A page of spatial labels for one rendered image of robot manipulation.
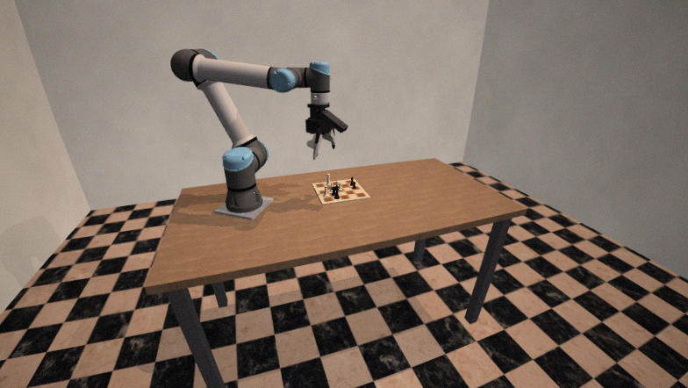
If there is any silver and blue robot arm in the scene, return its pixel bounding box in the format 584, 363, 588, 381
170, 49, 330, 213

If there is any chessboard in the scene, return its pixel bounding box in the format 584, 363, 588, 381
312, 179, 370, 205

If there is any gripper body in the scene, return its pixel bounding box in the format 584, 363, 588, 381
305, 103, 332, 135

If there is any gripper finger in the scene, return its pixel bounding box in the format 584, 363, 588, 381
307, 126, 323, 160
322, 127, 335, 149

